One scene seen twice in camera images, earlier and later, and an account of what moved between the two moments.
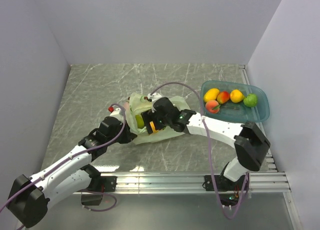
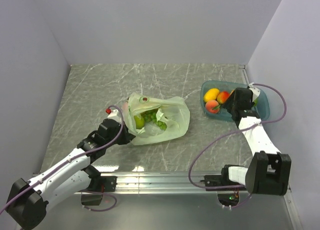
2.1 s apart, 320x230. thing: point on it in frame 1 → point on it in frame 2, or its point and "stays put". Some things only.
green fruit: x=140 y=121 stays put
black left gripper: x=129 y=136 stays put
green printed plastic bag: x=135 y=104 stays put
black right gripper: x=147 y=116 → x=227 y=104
